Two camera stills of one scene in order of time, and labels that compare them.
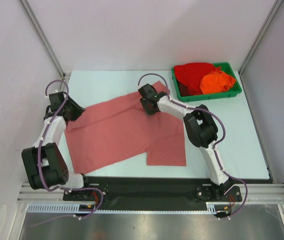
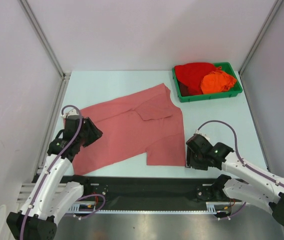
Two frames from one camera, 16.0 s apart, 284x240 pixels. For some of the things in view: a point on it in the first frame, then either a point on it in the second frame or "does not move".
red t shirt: [190, 74] does not move
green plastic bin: [234, 89] does not move
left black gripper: [78, 109] to [94, 132]
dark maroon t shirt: [183, 89] does not move
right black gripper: [146, 106] to [192, 156]
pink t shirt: [109, 132] does not move
